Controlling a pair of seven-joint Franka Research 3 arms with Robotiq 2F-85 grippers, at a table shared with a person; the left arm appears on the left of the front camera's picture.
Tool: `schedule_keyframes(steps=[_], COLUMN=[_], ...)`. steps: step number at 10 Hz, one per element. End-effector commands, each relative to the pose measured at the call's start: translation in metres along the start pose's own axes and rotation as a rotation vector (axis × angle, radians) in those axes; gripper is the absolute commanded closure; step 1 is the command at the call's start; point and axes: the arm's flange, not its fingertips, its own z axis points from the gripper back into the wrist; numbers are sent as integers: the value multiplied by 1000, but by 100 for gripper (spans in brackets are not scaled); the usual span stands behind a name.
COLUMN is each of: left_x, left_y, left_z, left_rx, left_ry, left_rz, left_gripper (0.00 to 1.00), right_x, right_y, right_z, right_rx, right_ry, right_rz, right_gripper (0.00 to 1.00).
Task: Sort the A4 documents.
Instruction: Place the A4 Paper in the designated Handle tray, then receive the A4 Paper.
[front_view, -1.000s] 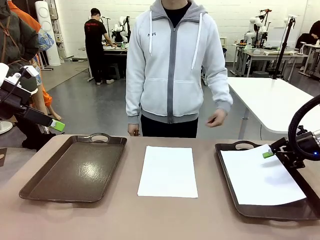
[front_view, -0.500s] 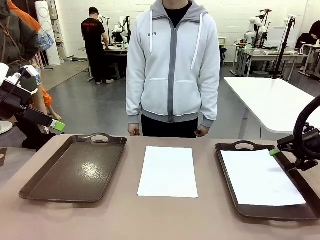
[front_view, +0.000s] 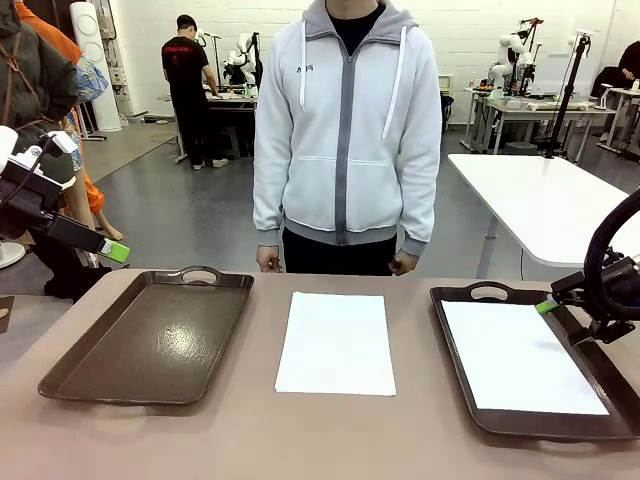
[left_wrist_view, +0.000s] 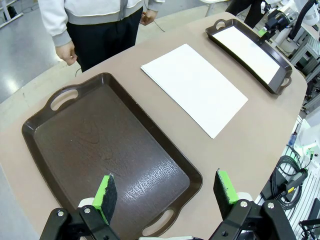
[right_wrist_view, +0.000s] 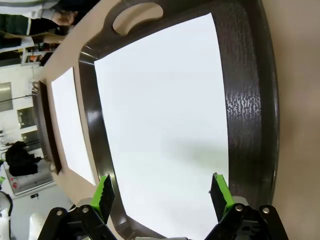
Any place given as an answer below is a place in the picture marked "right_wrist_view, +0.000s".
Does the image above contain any white A4 paper sheet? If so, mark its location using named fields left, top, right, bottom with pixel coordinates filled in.
left=93, top=12, right=230, bottom=240

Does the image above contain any person left hand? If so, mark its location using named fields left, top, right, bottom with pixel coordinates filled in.
left=58, top=12, right=77, bottom=26

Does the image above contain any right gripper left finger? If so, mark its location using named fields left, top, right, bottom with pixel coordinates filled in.
left=37, top=173, right=116, bottom=240

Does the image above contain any person in dark green jacket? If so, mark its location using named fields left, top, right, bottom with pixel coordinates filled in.
left=0, top=13, right=32, bottom=50

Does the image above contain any brown plastic serving tray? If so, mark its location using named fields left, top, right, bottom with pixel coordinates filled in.
left=78, top=0, right=280, bottom=240
left=31, top=79, right=63, bottom=176

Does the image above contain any white A4 paper stack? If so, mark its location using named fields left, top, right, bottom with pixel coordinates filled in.
left=50, top=66, right=97, bottom=187

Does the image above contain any black cloth bundle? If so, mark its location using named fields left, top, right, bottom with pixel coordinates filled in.
left=4, top=140, right=41, bottom=177

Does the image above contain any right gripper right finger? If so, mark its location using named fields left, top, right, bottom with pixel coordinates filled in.
left=204, top=172, right=290, bottom=240

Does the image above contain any person in white grey hoodie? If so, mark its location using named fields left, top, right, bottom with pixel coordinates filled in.
left=29, top=0, right=78, bottom=36

